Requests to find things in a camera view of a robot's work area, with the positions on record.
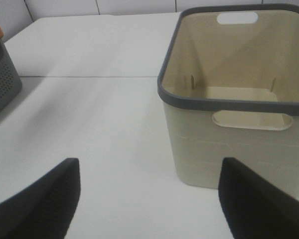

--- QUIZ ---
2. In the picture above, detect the grey perforated basket orange rim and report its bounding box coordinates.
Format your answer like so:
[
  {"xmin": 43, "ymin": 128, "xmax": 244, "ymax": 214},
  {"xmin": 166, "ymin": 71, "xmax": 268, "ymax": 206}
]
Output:
[{"xmin": 0, "ymin": 27, "xmax": 22, "ymax": 112}]

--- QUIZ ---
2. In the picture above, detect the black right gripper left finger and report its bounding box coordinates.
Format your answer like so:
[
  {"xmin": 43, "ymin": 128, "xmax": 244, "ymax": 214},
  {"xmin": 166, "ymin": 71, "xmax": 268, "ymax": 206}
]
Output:
[{"xmin": 0, "ymin": 158, "xmax": 80, "ymax": 239}]

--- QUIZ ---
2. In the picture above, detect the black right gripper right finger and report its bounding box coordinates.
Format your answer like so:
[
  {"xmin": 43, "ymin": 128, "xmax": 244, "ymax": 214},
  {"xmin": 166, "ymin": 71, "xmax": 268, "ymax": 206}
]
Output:
[{"xmin": 218, "ymin": 157, "xmax": 299, "ymax": 239}]

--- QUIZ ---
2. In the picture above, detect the beige basket grey rim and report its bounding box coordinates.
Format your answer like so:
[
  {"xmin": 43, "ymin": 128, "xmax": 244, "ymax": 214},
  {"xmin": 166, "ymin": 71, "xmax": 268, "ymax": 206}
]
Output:
[{"xmin": 157, "ymin": 3, "xmax": 299, "ymax": 198}]

